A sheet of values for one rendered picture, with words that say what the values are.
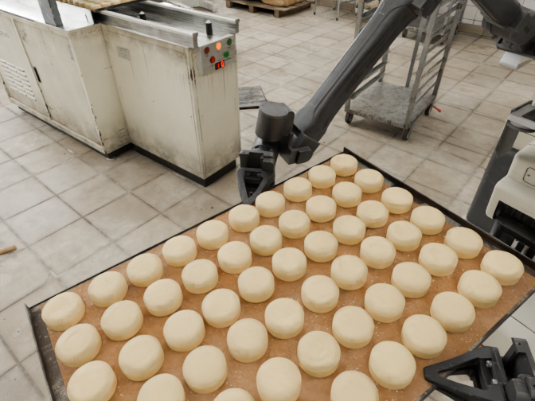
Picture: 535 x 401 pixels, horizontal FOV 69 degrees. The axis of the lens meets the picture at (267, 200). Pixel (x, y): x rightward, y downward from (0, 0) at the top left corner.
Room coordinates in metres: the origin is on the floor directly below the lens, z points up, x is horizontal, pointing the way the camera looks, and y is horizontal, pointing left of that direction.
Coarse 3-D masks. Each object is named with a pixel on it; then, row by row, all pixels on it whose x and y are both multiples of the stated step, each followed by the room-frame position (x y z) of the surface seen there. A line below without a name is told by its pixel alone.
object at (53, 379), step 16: (384, 176) 0.58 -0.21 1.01; (416, 192) 0.53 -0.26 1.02; (464, 224) 0.45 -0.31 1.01; (496, 240) 0.41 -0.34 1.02; (528, 272) 0.36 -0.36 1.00; (32, 320) 0.30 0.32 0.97; (48, 336) 0.28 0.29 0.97; (48, 352) 0.26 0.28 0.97; (48, 368) 0.24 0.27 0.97; (48, 384) 0.21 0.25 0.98; (432, 384) 0.21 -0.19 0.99; (64, 400) 0.20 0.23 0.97; (416, 400) 0.19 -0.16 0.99
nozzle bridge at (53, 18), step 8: (40, 0) 2.23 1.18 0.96; (48, 0) 2.18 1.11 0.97; (160, 0) 2.73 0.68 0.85; (40, 8) 2.24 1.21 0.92; (48, 8) 2.19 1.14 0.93; (56, 8) 2.20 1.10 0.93; (48, 16) 2.21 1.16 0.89; (56, 16) 2.19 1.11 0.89; (48, 24) 2.23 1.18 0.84; (56, 24) 2.18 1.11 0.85
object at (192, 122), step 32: (128, 32) 2.11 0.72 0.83; (192, 32) 2.09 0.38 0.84; (224, 32) 2.09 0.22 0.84; (128, 64) 2.15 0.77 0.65; (160, 64) 1.98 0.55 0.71; (192, 64) 1.85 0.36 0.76; (128, 96) 2.19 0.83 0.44; (160, 96) 2.01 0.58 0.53; (192, 96) 1.85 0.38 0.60; (224, 96) 2.01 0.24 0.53; (128, 128) 2.25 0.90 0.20; (160, 128) 2.04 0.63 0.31; (192, 128) 1.87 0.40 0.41; (224, 128) 1.99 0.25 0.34; (160, 160) 2.13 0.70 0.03; (192, 160) 1.89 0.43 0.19; (224, 160) 1.98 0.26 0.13
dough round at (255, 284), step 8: (248, 272) 0.36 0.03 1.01; (256, 272) 0.36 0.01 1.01; (264, 272) 0.36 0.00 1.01; (240, 280) 0.34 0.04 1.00; (248, 280) 0.34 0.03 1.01; (256, 280) 0.34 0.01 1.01; (264, 280) 0.34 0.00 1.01; (272, 280) 0.34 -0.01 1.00; (240, 288) 0.33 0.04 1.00; (248, 288) 0.33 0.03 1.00; (256, 288) 0.33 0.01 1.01; (264, 288) 0.33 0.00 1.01; (272, 288) 0.33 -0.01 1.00; (248, 296) 0.32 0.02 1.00; (256, 296) 0.32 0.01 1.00; (264, 296) 0.32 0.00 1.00
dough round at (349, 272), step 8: (344, 256) 0.38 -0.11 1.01; (352, 256) 0.38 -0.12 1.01; (336, 264) 0.37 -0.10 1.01; (344, 264) 0.37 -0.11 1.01; (352, 264) 0.37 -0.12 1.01; (360, 264) 0.36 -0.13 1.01; (336, 272) 0.35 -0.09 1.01; (344, 272) 0.35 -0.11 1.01; (352, 272) 0.35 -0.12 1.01; (360, 272) 0.35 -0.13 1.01; (336, 280) 0.35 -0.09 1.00; (344, 280) 0.34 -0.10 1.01; (352, 280) 0.34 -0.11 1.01; (360, 280) 0.34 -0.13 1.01; (344, 288) 0.34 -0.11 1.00; (352, 288) 0.34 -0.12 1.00
